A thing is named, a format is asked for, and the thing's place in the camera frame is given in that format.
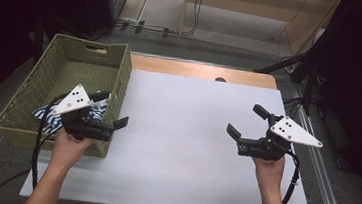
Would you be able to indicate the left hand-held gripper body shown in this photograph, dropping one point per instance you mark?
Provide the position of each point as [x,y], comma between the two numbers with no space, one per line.
[74,100]

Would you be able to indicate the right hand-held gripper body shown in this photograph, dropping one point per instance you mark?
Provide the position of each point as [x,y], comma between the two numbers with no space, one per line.
[291,132]

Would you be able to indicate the blue white striped cloth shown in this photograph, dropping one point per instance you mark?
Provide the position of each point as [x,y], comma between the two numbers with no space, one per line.
[98,112]

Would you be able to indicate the green woven basket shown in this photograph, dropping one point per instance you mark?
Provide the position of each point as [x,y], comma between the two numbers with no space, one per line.
[71,68]

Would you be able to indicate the person's right hand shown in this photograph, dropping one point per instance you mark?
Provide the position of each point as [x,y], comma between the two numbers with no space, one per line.
[269,172]

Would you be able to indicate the person's left hand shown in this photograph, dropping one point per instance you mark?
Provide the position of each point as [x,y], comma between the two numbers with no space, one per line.
[67,148]

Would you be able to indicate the white table mat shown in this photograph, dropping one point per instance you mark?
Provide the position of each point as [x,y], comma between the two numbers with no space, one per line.
[182,132]

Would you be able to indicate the black metal stand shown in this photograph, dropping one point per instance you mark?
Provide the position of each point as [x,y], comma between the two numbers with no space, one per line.
[308,80]

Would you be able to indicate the power strip with plugs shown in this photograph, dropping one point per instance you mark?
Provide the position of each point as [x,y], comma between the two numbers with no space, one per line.
[133,23]

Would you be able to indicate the dark curtain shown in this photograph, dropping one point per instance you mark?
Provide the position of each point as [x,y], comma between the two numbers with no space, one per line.
[361,82]
[5,25]

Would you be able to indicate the black cabinet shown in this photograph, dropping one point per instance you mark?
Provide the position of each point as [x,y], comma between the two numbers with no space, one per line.
[105,1]

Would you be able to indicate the light wooden shelf unit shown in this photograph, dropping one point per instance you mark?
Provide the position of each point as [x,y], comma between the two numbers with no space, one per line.
[245,7]

